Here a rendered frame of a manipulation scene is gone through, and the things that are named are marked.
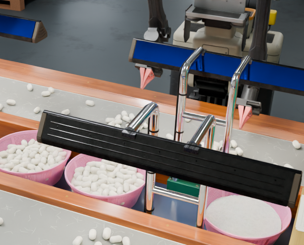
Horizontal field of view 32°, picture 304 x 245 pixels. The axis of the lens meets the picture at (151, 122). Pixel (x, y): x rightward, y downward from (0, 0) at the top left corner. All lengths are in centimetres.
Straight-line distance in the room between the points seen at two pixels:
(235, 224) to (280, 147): 47
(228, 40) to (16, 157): 112
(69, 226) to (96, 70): 283
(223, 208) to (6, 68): 123
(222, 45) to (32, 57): 240
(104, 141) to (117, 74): 297
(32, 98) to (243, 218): 103
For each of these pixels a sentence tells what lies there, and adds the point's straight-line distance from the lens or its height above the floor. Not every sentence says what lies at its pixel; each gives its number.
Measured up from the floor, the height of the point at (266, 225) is 73.
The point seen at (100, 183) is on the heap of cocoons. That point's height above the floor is 74.
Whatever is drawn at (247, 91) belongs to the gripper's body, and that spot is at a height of 92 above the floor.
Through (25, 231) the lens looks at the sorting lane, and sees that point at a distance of 154.
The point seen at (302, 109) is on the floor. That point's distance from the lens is 395.
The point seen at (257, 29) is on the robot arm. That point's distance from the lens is 192.
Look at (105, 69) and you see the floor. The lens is 429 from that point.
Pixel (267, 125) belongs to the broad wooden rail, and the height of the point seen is 77.
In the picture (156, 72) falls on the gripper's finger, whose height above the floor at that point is 89.
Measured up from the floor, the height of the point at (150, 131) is 103.
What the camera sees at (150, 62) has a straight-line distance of 174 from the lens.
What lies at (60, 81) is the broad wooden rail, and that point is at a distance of 229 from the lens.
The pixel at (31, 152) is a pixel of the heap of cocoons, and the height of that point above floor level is 74.
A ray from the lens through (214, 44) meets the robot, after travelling 244.
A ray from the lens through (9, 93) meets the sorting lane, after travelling 227.
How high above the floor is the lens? 173
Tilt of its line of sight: 29 degrees down
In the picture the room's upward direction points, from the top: 3 degrees clockwise
